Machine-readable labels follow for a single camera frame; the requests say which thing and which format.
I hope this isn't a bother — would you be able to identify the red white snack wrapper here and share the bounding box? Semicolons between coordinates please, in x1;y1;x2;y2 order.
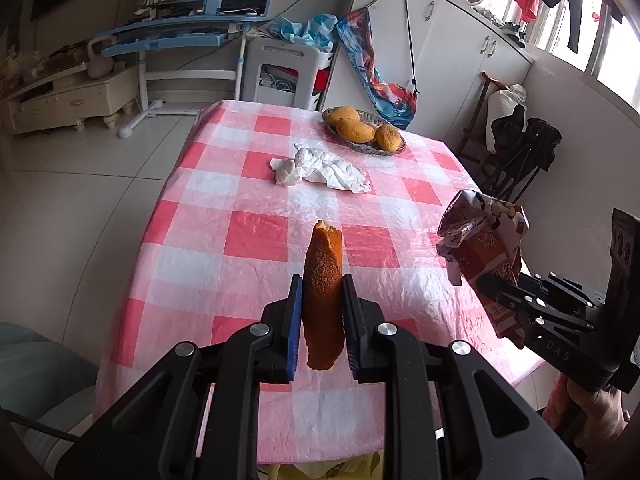
436;190;529;349

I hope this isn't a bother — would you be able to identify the curled orange peel strip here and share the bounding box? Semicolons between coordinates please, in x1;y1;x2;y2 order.
303;220;345;370

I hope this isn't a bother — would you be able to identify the right hand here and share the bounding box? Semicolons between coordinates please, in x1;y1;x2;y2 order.
566;379;630;464

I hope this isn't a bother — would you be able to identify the pink checkered tablecloth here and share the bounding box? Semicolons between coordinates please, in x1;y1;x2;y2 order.
96;100;540;413

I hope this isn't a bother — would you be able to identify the wooden chair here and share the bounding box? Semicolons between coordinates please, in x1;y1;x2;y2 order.
456;72;506;178

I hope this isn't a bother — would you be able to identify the crumpled white tissue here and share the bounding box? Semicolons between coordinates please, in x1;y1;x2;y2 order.
269;144;372;194

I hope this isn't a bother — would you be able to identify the right yellow mango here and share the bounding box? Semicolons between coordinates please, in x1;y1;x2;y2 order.
375;124;402;153

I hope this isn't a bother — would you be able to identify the yellow mango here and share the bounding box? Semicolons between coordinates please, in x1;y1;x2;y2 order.
335;119;375;144
375;124;402;153
323;106;360;127

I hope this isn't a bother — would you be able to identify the middle yellow mango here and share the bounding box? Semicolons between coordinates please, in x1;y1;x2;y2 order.
335;119;375;144

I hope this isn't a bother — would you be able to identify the colourful hanging bag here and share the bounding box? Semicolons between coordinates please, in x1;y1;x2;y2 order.
335;0;420;131

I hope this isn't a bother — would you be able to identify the left yellow mango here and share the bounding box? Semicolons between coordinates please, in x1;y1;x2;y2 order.
323;106;360;127

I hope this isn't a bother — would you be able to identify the white cabinet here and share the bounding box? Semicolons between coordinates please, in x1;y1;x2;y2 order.
345;0;532;150

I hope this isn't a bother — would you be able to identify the cream tv stand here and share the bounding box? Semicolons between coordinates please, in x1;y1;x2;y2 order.
1;62;139;136

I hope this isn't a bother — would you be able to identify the pink kettlebell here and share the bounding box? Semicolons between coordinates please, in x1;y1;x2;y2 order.
87;35;116;80

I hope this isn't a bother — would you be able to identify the white plastic stool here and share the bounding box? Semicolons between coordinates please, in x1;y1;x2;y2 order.
241;38;334;110

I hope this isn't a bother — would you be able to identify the blue study desk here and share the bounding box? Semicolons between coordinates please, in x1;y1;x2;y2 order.
102;0;272;139

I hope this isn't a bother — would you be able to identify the blue plastic bag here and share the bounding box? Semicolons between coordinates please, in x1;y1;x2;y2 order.
268;14;338;53

